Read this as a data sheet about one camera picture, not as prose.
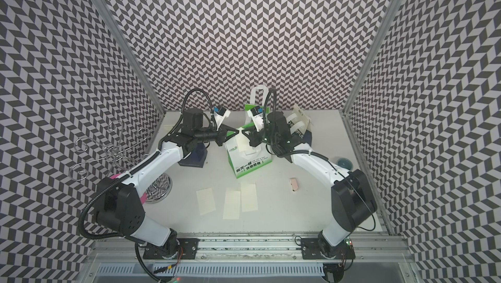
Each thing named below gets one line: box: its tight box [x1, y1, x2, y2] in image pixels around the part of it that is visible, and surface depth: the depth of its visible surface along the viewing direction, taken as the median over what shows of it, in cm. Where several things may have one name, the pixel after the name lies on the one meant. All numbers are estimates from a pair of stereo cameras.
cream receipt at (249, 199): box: [240, 182, 258, 212], surface depth 88 cm
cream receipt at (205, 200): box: [195, 187, 216, 216], surface depth 87 cm
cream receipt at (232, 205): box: [222, 190, 241, 220], surface depth 86 cm
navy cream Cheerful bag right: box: [285, 103, 314, 147], surface depth 85 cm
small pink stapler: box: [289, 177, 299, 193], surface depth 90 cm
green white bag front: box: [224, 123, 273, 179], surface depth 86 cm
